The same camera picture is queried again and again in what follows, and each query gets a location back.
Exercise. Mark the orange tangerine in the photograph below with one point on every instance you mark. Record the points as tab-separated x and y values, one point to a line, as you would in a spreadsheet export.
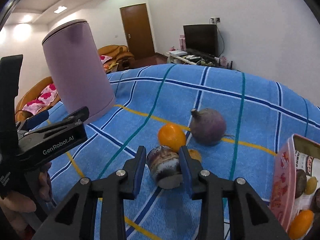
172	135

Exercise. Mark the orange leather armchair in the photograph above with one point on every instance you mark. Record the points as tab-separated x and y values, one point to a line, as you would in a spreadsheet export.
116	58

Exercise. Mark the printed paper in box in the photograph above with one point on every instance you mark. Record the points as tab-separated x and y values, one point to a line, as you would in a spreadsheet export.
311	167

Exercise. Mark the black television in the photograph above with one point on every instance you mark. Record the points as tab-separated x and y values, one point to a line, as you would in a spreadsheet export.
201	38

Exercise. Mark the purple cylindrical container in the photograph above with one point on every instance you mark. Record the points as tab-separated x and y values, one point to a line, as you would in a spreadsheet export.
76	69

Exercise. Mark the small yellow-brown longan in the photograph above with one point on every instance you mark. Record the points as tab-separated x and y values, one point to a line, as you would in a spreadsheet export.
311	186

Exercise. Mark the orange sofa with cushions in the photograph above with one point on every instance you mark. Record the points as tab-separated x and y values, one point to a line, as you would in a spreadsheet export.
42	96

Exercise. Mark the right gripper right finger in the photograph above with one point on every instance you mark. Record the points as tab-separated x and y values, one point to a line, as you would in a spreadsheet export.
249	216

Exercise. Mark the dark fruit in box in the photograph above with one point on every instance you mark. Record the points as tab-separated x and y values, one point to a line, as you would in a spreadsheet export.
301	180

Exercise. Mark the white tv stand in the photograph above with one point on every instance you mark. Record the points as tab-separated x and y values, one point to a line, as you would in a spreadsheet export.
182	57

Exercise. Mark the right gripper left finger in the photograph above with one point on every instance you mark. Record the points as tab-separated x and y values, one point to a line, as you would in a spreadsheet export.
74	217

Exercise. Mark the large purple turnip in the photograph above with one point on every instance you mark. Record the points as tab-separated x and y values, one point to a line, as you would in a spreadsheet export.
208	126

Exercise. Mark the pink metal tin box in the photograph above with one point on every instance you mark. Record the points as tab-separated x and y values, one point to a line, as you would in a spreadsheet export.
295	179

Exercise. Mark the person's left hand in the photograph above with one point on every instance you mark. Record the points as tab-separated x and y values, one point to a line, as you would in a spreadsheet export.
15	203

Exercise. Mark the brown wooden door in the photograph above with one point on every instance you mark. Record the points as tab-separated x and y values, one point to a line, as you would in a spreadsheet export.
137	29

